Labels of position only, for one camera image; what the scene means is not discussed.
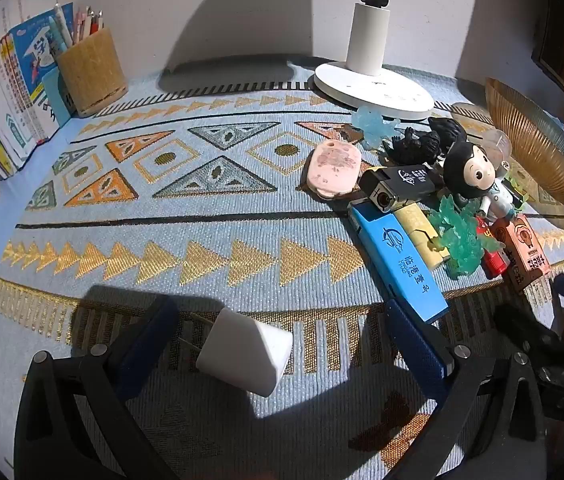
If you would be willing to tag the light blue card box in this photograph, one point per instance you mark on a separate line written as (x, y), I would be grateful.
(57, 97)

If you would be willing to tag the small red toy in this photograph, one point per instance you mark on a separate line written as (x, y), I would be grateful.
(494, 260)

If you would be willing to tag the amber ribbed glass bowl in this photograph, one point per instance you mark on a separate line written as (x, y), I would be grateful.
(536, 145)

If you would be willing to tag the orange small box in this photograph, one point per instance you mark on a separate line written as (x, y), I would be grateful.
(526, 255)

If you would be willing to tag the black-haired doll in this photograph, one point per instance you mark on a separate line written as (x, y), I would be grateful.
(466, 170)

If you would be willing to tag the white lamp base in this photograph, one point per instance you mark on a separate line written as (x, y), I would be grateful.
(369, 35)

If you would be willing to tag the bunch of pens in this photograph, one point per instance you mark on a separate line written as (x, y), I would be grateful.
(64, 27)

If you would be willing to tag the white charger block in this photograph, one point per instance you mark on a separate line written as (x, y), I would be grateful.
(242, 355)

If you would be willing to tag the green crystal ornament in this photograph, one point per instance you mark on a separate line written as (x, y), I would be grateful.
(461, 240)

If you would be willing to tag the blue lighter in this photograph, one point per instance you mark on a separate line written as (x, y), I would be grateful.
(396, 260)

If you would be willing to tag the patterned woven table mat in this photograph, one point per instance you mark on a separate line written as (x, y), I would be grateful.
(212, 240)

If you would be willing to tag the yellow rectangular lighter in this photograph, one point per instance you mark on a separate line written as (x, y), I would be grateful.
(414, 222)

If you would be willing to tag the wooden pen holder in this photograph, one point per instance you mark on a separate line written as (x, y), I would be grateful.
(92, 75)

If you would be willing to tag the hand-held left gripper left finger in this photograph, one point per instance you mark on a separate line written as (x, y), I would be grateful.
(147, 347)

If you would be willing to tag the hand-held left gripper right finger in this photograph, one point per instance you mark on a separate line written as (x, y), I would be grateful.
(411, 345)

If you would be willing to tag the light blue crystal ornament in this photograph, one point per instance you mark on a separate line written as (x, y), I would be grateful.
(374, 125)

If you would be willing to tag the black lighter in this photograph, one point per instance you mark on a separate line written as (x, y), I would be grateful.
(406, 180)

